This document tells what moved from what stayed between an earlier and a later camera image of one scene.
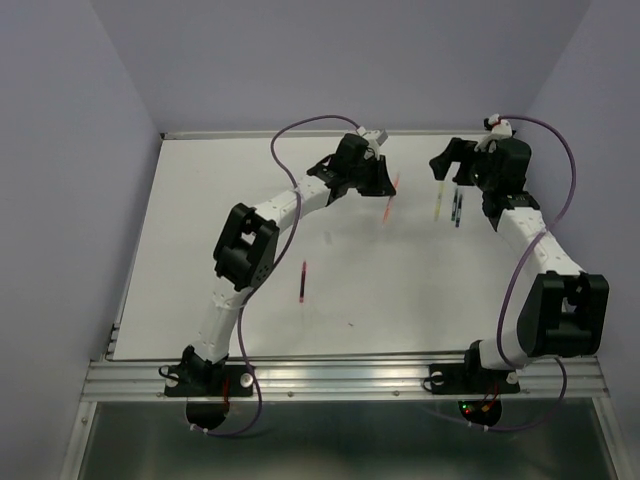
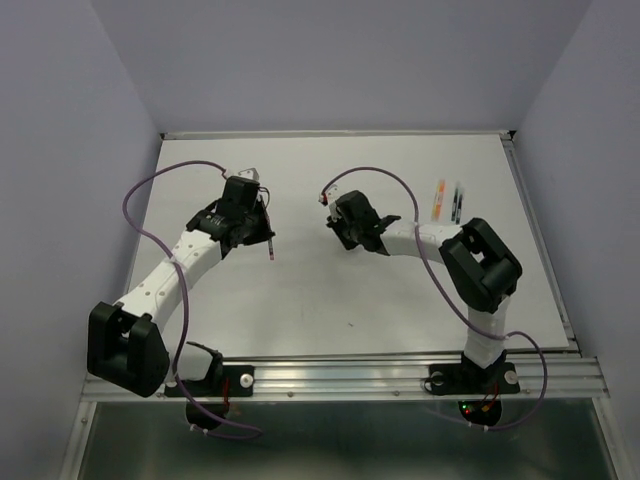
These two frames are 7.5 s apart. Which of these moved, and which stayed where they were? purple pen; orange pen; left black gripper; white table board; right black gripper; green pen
Moved: right black gripper; orange pen; left black gripper
Stayed: green pen; white table board; purple pen
